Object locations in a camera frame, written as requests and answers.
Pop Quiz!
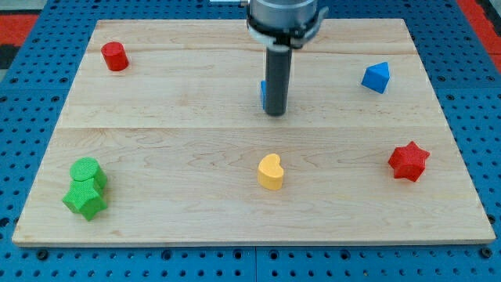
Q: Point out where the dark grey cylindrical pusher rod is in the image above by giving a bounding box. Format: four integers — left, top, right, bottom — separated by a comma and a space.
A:
265, 49, 292, 117

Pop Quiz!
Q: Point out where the green star block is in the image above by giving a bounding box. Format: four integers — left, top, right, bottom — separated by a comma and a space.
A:
62, 178, 107, 221

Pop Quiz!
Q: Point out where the red star block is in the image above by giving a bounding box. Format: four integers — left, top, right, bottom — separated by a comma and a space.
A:
388, 141, 431, 182

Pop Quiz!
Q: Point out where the yellow heart block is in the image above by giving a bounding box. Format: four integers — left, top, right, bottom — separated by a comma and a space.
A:
257, 154, 284, 190

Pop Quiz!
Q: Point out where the red cylinder block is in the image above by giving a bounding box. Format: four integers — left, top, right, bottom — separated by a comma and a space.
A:
101, 42, 129, 71

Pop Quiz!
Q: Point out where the blue triangular prism block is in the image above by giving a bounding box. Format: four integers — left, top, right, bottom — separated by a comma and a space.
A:
361, 62, 391, 94

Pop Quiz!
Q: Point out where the blue cube block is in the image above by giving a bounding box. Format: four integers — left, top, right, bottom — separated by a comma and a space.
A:
260, 80, 266, 110

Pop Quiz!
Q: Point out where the light wooden board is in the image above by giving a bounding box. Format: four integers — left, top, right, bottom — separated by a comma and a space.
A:
13, 19, 496, 248

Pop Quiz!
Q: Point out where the green cylinder block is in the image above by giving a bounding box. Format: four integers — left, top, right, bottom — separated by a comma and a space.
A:
70, 157, 107, 190

